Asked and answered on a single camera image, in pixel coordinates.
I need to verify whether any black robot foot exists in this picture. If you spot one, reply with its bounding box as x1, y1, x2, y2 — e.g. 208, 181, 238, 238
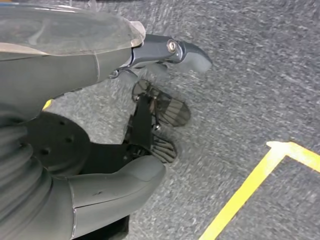
131, 78, 192, 128
149, 134, 177, 165

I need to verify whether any yellow floor tape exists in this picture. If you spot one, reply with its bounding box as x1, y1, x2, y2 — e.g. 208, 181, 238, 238
198, 140, 320, 240

